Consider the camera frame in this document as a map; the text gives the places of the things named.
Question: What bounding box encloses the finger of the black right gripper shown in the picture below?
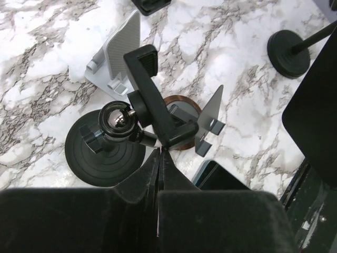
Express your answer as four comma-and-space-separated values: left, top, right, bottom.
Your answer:
282, 33, 336, 188

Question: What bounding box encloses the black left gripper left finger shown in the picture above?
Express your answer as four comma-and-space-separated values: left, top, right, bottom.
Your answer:
1, 149, 160, 252

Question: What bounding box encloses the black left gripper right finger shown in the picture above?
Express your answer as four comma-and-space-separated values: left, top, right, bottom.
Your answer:
157, 150, 299, 252

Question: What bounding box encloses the black phone dark case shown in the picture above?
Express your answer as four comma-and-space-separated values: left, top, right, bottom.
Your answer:
192, 160, 250, 190

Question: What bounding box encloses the black round-base stand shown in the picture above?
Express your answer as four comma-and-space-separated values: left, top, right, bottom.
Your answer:
65, 44, 199, 187
267, 22, 336, 79

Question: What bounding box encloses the black stand on wooden base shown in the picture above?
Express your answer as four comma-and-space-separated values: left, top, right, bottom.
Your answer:
164, 85, 225, 157

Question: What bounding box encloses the white folding phone stand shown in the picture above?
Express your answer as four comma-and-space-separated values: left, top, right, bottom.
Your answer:
84, 10, 141, 101

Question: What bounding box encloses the small black phone stand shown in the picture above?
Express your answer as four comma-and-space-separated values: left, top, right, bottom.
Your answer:
132, 0, 171, 16

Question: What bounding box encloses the black front mounting rail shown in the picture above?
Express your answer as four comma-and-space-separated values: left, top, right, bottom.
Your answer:
280, 160, 336, 253

